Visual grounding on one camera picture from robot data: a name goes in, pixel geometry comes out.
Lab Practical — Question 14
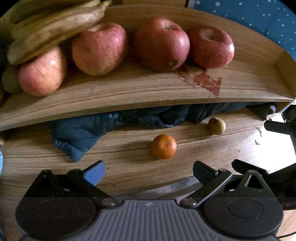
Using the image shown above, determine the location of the small brown kiwi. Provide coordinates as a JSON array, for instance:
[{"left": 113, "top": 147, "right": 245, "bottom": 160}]
[{"left": 208, "top": 117, "right": 226, "bottom": 135}]

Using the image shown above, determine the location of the brown kiwi on shelf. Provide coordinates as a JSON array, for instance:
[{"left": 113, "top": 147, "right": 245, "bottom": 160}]
[{"left": 2, "top": 65, "right": 22, "bottom": 94}]

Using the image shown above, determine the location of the stainless steel tray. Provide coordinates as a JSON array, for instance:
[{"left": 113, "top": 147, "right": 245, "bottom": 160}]
[{"left": 116, "top": 176, "right": 203, "bottom": 200}]

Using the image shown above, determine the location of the curved wooden shelf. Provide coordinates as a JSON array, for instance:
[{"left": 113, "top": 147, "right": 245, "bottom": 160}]
[{"left": 1, "top": 4, "right": 295, "bottom": 131}]

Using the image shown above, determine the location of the leftmost red apple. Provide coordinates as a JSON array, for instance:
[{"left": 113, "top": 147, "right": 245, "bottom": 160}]
[{"left": 18, "top": 46, "right": 67, "bottom": 96}]

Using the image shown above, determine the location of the small orange tangerine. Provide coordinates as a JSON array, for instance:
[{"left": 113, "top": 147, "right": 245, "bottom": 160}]
[{"left": 152, "top": 134, "right": 177, "bottom": 160}]

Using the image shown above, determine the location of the red apple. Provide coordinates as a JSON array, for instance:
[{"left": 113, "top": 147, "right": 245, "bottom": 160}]
[
  {"left": 71, "top": 23, "right": 128, "bottom": 76},
  {"left": 18, "top": 46, "right": 67, "bottom": 96},
  {"left": 134, "top": 18, "right": 190, "bottom": 71},
  {"left": 187, "top": 25, "right": 235, "bottom": 69}
]

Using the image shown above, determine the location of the dark blue cloth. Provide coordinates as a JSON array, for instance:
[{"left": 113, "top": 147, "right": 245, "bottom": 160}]
[{"left": 49, "top": 102, "right": 278, "bottom": 162}]

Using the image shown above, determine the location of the blue polka dot fabric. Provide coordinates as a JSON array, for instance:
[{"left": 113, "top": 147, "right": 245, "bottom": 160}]
[{"left": 188, "top": 0, "right": 295, "bottom": 59}]

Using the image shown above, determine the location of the rightmost red apple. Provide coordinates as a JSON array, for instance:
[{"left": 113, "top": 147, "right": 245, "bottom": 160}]
[{"left": 187, "top": 25, "right": 235, "bottom": 69}]

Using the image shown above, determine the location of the bunch of ripe bananas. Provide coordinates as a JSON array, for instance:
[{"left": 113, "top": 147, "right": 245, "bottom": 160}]
[{"left": 7, "top": 1, "right": 112, "bottom": 65}]

